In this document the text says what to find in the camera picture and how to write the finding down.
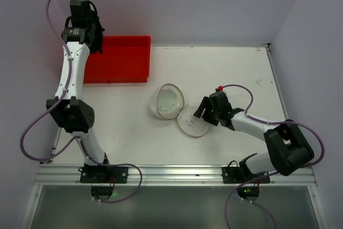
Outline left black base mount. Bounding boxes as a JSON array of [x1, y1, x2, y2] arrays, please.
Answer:
[[78, 164, 129, 200]]

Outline aluminium rail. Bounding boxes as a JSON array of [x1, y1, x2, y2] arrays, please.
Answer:
[[34, 164, 316, 187]]

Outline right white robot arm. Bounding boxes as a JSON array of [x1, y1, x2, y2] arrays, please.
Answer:
[[193, 92, 314, 180]]

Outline black bra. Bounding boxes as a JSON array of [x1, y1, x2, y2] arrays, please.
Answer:
[[86, 15, 105, 54]]

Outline red plastic tray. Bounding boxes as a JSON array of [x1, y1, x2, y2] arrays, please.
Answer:
[[84, 35, 151, 84]]

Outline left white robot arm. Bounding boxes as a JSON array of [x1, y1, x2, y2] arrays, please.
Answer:
[[46, 0, 109, 166]]

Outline white round laundry bag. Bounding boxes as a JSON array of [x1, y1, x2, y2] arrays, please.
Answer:
[[148, 83, 210, 138]]

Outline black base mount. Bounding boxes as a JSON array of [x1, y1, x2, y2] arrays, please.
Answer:
[[221, 160, 270, 201], [78, 164, 129, 200]]

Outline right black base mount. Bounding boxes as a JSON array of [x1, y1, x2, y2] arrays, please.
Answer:
[[221, 160, 270, 201]]

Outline white bra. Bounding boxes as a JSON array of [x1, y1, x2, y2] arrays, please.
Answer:
[[157, 90, 178, 113]]

